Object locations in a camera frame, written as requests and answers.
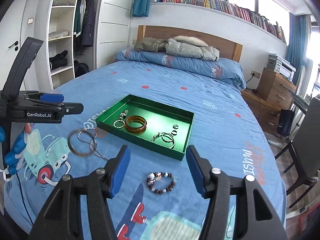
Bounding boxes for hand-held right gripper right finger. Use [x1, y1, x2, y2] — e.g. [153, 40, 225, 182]
[185, 145, 290, 240]

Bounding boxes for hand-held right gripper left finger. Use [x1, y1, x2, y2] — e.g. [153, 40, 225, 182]
[27, 145, 132, 240]

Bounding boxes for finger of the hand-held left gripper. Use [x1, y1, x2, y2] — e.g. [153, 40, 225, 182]
[61, 102, 84, 115]
[25, 92, 65, 104]

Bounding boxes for silver chain necklace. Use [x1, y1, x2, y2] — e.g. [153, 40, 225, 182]
[78, 127, 110, 161]

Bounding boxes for brown and white beaded bracelet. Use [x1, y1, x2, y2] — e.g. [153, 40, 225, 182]
[146, 172, 176, 194]

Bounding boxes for dark brown bangle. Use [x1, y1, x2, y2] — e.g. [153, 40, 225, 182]
[68, 129, 97, 157]

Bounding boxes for amber bangle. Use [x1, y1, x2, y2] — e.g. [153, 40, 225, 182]
[125, 115, 147, 134]

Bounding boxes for large thin silver bangle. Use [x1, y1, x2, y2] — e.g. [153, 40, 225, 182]
[152, 132, 176, 149]

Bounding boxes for green tray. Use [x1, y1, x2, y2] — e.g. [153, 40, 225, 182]
[96, 94, 195, 161]

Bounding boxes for person's left hand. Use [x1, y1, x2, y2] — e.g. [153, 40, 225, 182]
[4, 123, 33, 176]

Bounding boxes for black backpack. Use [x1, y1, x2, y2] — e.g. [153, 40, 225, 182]
[74, 60, 89, 78]

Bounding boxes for cream folded clothes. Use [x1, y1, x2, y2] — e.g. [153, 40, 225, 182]
[49, 31, 69, 40]

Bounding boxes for dark hanging clothes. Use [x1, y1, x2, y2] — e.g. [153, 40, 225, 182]
[74, 0, 95, 55]

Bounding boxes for white wardrobe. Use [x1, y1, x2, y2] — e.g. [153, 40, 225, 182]
[47, 0, 133, 90]

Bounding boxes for wooden nightstand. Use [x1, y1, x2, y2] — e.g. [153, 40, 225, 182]
[241, 89, 282, 135]

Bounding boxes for olive green jacket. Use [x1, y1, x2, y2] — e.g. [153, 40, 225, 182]
[134, 37, 168, 53]

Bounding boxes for black tote bag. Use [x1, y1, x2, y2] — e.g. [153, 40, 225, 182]
[277, 104, 295, 138]

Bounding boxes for folded blue duvet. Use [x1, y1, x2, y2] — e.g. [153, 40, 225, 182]
[114, 49, 247, 89]

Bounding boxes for wooden headboard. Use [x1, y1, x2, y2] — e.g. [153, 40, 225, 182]
[137, 25, 243, 63]

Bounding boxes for wooden drawer chest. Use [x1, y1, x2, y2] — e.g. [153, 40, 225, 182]
[257, 67, 298, 110]

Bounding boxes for grey chair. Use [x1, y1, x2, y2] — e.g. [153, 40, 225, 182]
[275, 96, 320, 208]

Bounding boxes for grey down jacket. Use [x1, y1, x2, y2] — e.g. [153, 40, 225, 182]
[165, 35, 220, 62]

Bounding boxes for white printer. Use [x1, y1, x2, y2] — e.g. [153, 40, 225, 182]
[267, 53, 297, 80]

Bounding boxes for row of books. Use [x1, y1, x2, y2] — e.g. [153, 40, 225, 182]
[150, 0, 287, 43]

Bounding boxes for blue cable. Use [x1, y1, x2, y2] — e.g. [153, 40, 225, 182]
[15, 172, 33, 227]

